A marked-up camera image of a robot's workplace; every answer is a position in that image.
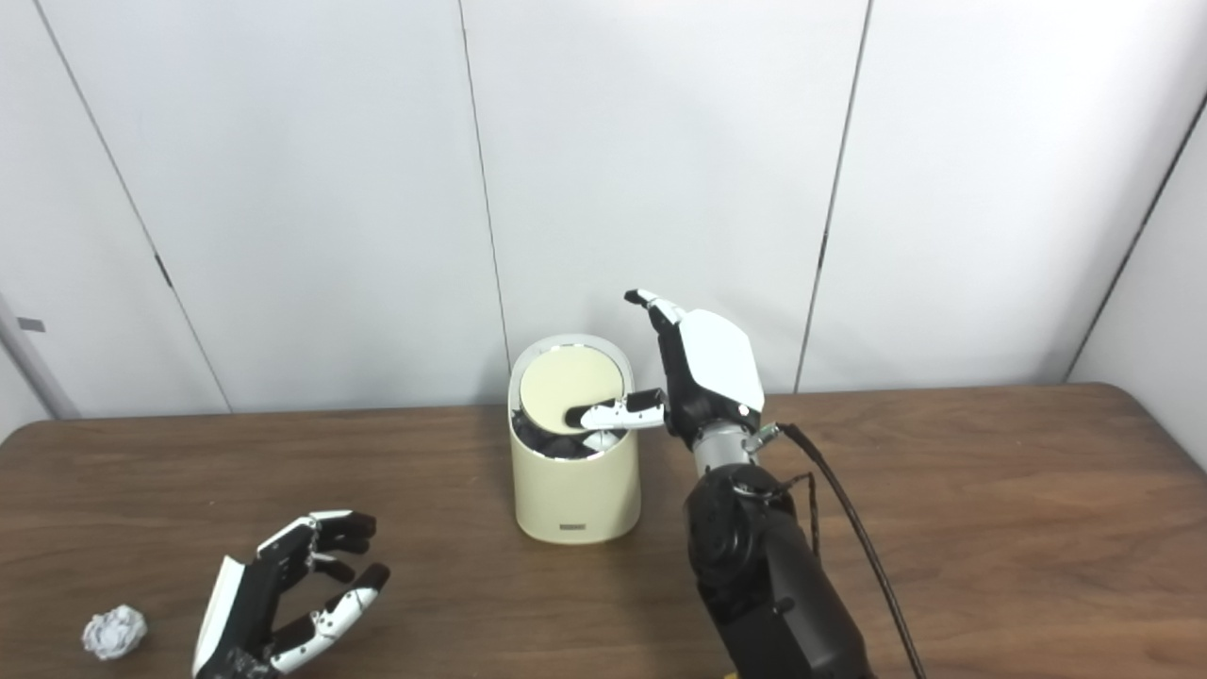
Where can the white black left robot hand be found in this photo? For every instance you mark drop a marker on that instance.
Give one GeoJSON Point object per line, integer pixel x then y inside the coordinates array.
{"type": "Point", "coordinates": [250, 604]}

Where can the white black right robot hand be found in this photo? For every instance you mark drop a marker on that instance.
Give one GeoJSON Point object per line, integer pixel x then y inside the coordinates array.
{"type": "Point", "coordinates": [717, 368]}

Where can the white paper ball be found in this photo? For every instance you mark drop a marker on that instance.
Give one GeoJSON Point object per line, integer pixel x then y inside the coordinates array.
{"type": "Point", "coordinates": [114, 633]}

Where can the cream round bin lid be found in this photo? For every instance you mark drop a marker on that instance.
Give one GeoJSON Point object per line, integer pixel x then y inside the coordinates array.
{"type": "Point", "coordinates": [566, 382]}

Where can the black bin liner bag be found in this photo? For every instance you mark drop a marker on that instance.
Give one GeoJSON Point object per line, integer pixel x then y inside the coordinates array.
{"type": "Point", "coordinates": [547, 443]}

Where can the cream-colored round bin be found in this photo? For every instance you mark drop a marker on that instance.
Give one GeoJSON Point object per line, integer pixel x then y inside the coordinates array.
{"type": "Point", "coordinates": [575, 495]}

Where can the grey wall corner post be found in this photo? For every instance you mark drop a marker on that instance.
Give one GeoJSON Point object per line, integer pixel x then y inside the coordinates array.
{"type": "Point", "coordinates": [33, 363]}

